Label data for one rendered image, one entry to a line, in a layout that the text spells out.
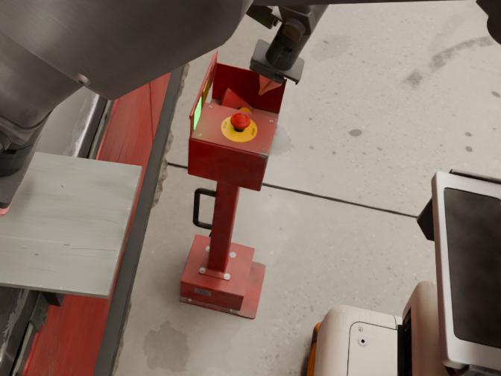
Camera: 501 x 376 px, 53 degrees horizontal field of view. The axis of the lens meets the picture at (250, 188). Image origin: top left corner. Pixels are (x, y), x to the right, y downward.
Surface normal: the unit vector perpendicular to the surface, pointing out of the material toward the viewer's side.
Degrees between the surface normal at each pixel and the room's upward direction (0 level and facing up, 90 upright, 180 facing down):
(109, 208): 0
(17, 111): 104
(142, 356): 0
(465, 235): 0
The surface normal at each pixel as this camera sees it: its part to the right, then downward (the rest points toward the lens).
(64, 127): 0.12, -0.59
